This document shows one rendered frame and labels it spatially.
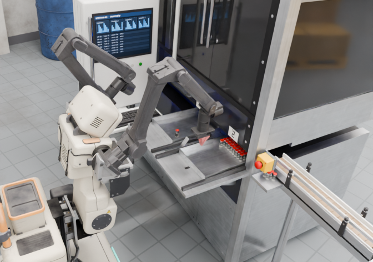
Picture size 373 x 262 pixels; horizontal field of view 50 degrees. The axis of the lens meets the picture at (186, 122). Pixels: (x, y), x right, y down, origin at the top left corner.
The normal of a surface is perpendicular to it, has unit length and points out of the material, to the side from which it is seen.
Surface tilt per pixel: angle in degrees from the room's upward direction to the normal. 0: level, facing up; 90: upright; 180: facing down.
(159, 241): 0
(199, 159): 0
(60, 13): 90
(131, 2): 90
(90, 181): 90
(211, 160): 0
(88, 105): 48
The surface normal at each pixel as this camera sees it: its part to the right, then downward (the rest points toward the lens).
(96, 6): 0.54, 0.50
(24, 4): 0.70, 0.44
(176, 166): 0.08, -0.83
